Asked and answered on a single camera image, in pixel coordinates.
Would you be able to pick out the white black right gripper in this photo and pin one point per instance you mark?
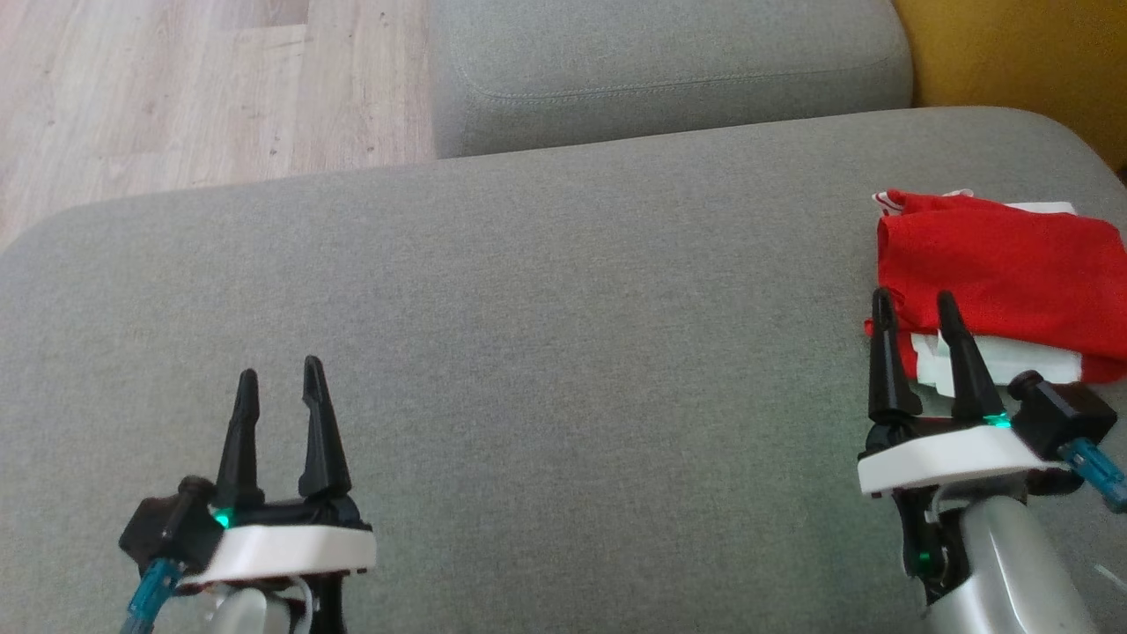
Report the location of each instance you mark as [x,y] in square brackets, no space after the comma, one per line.
[951,458]

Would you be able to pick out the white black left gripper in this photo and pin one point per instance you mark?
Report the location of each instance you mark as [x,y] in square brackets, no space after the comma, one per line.
[290,550]

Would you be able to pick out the red jersey with black print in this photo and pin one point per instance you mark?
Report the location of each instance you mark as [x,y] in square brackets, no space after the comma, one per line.
[1012,273]

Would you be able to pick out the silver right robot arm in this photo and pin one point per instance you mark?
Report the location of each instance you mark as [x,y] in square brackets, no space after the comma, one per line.
[1004,563]

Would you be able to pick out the large grey sofa seat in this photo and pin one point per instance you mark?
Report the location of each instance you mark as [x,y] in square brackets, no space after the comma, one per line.
[563,352]

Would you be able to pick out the yellow furniture panel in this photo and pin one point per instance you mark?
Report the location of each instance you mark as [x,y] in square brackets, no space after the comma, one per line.
[1021,53]

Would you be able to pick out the grey sofa cushion with seam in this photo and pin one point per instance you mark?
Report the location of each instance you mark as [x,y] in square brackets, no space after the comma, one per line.
[669,62]

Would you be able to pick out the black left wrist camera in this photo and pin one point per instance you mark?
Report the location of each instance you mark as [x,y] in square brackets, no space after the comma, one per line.
[172,528]

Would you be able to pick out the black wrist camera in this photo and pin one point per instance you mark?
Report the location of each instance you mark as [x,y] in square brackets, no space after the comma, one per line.
[172,528]
[1061,414]

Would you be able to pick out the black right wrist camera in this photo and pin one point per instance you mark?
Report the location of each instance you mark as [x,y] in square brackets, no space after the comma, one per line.
[1061,414]

